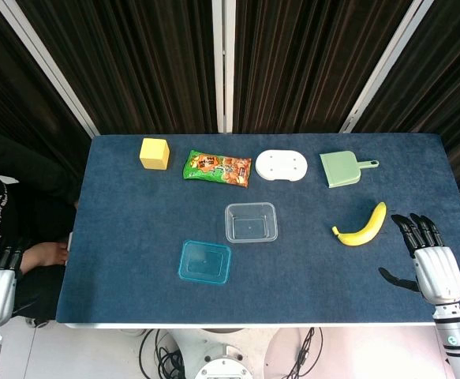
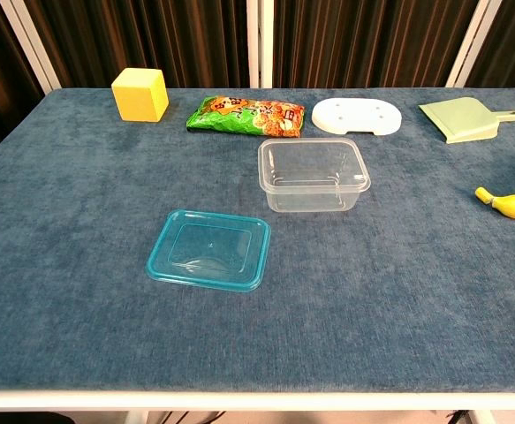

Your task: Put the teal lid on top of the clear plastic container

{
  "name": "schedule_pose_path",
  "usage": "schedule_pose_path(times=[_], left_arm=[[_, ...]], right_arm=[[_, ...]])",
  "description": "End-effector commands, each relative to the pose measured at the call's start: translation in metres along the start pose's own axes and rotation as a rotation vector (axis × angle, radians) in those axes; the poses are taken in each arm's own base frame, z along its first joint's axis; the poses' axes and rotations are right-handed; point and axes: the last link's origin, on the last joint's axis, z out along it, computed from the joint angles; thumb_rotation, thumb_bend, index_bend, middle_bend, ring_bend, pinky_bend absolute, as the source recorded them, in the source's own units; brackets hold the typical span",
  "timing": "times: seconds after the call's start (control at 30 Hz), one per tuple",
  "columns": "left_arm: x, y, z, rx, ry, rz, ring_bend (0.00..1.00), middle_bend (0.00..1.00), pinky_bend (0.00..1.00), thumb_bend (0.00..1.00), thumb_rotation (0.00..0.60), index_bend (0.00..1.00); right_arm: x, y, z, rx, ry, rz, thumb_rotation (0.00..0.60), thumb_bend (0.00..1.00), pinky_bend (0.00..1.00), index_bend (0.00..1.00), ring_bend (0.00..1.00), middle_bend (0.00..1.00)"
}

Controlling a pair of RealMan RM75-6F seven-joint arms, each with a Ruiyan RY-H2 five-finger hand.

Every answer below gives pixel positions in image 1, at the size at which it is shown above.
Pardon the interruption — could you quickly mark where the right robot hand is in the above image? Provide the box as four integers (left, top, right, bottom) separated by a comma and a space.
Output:
378, 212, 460, 306

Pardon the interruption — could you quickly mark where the blue translucent plastic lid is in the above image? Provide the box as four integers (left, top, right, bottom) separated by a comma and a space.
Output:
177, 239, 233, 284

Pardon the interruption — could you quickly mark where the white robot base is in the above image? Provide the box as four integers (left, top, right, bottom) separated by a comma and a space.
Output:
169, 326, 280, 379

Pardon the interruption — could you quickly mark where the clear plastic container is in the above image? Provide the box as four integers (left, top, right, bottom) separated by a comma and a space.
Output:
224, 201, 280, 245

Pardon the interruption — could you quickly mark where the yellow banana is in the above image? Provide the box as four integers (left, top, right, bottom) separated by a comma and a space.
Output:
331, 201, 388, 247

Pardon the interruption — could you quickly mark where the person in black clothing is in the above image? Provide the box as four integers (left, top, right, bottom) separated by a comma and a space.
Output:
0, 122, 80, 328

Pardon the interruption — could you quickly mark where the pale green dustpan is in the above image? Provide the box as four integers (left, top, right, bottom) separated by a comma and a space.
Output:
319, 150, 380, 190

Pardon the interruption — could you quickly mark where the blue felt table cloth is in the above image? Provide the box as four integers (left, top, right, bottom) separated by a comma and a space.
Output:
54, 133, 460, 327

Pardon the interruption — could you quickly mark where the white oval plastic board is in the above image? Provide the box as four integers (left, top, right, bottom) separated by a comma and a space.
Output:
255, 148, 309, 182

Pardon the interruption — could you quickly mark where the yellow cube block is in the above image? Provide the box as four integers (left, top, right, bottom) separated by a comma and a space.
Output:
139, 137, 171, 171

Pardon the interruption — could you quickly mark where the green orange snack bag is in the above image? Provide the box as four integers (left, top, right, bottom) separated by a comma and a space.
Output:
182, 149, 252, 189

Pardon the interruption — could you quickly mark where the dark pleated curtain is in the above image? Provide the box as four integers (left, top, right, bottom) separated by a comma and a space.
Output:
0, 0, 460, 194

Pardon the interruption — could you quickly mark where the thin black cable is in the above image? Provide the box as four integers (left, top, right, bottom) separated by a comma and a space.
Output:
287, 326, 325, 379

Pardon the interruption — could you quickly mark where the black cable bundle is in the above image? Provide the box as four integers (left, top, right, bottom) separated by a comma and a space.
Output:
140, 327, 186, 379

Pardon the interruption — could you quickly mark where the white frame post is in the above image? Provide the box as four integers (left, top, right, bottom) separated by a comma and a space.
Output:
0, 0, 101, 138
338, 0, 436, 134
211, 0, 236, 134

